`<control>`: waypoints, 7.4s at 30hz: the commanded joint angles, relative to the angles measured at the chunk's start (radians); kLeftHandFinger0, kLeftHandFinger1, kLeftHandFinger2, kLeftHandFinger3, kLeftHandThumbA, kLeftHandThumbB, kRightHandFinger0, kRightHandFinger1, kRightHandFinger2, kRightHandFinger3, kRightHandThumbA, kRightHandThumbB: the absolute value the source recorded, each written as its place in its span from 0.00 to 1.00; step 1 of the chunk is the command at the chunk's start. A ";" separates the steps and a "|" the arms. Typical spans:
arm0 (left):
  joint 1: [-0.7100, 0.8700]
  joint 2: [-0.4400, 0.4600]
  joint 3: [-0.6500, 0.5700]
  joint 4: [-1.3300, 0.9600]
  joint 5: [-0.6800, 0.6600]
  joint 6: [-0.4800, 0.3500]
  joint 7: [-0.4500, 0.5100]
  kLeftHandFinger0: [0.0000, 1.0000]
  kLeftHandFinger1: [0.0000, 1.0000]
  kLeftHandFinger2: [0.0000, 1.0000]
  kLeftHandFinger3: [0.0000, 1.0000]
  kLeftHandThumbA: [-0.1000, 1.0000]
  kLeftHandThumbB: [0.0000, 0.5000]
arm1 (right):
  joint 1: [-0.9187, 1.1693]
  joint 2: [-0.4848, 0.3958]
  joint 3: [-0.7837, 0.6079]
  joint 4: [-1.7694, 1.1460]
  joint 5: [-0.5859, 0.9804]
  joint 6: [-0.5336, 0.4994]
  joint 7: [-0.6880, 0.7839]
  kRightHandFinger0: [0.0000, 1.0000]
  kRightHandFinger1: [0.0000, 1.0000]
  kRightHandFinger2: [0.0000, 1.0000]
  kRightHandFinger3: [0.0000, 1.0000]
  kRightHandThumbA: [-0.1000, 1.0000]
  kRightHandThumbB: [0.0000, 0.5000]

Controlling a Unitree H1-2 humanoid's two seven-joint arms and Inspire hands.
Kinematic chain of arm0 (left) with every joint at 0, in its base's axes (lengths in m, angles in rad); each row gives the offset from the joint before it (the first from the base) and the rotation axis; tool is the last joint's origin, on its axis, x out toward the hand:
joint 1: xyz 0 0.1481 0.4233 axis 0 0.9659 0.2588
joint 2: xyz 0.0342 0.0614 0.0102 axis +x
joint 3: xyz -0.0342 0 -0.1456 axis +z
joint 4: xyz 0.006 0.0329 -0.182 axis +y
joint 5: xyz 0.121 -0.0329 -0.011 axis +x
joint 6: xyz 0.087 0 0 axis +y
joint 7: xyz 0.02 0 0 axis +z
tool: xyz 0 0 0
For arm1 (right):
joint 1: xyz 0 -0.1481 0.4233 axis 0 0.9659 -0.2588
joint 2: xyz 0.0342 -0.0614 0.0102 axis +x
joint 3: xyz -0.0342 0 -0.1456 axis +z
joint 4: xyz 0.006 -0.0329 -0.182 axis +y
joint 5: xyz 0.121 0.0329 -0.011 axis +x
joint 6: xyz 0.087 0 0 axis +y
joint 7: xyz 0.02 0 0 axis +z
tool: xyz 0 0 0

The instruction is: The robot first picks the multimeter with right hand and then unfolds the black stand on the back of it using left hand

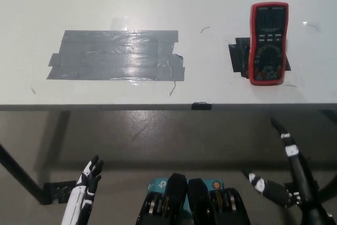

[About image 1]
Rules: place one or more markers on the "small black tape strip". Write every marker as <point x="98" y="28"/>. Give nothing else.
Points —
<point x="201" y="106"/>

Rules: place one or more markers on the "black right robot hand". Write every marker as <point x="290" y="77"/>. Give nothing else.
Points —
<point x="300" y="172"/>

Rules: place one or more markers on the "grey duct tape patch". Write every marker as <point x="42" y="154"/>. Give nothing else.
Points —
<point x="116" y="56"/>

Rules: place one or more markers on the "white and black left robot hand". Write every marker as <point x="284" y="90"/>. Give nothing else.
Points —
<point x="79" y="201"/>

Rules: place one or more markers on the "red digital multimeter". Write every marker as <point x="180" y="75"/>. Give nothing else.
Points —
<point x="268" y="51"/>

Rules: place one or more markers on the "black metal table leg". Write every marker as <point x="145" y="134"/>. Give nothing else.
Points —
<point x="21" y="175"/>

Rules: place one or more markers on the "black tape patch on table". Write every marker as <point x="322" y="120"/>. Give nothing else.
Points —
<point x="238" y="56"/>

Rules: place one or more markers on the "black and teal robot body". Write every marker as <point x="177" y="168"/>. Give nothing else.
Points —
<point x="194" y="204"/>

